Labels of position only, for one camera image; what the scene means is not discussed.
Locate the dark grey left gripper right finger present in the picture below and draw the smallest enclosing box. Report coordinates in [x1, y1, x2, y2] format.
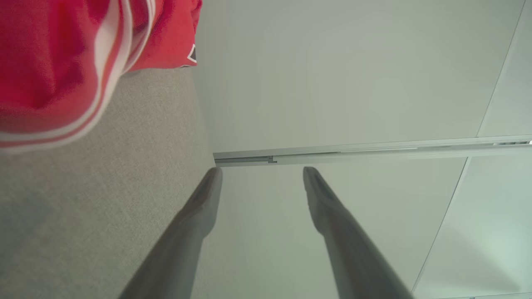
[303, 167, 416, 299]

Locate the grey fabric sofa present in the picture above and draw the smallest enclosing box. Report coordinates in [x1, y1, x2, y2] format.
[0, 66, 219, 299]

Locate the grey metal partition post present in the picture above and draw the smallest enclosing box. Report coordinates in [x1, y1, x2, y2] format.
[213, 135, 532, 167]

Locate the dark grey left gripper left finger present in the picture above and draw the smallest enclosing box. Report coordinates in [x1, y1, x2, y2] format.
[118, 167, 223, 299]

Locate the red jersey with white sleeves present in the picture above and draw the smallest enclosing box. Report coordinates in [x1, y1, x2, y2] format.
[0, 0, 203, 155]

